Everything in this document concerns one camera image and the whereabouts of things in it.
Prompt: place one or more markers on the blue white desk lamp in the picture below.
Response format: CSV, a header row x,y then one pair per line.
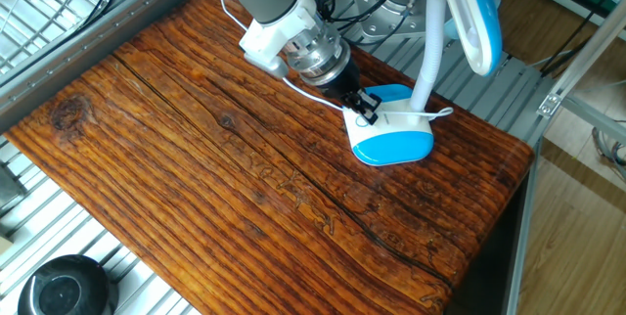
x,y
391,148

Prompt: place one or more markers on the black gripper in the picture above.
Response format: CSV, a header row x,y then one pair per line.
x,y
342,82

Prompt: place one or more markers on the aluminium frame post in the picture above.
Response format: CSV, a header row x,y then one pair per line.
x,y
582,56

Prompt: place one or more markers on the black round glossy device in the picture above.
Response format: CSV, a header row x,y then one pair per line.
x,y
63,285

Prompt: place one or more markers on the brown wooden board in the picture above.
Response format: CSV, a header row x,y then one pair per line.
x,y
220,197

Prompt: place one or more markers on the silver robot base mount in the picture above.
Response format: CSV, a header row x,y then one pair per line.
x,y
386,16

